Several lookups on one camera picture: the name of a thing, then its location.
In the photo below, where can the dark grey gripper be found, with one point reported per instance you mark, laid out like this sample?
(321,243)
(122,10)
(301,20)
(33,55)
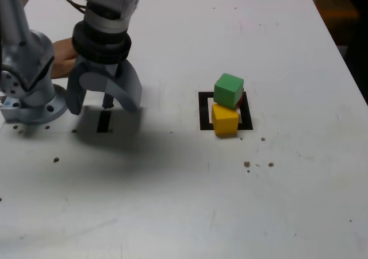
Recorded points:
(99,67)

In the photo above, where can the green cube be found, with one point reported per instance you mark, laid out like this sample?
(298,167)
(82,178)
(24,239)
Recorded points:
(228,91)

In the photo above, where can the yellow cube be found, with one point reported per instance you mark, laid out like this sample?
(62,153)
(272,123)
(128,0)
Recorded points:
(225,121)

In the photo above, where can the red cube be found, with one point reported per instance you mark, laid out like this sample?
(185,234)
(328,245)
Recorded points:
(240,100)

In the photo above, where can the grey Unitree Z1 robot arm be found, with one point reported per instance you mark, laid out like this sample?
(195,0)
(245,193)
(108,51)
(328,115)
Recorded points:
(31,58)

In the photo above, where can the black tape square outline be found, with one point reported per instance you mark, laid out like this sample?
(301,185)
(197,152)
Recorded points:
(205,112)

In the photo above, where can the person's hand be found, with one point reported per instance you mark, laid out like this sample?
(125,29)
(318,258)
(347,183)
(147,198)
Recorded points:
(63,55)

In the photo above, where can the black tape strip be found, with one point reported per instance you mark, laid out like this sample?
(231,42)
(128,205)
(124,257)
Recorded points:
(103,122)

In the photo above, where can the brown cardboard box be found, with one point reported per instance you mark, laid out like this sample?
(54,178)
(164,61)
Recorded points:
(339,3)

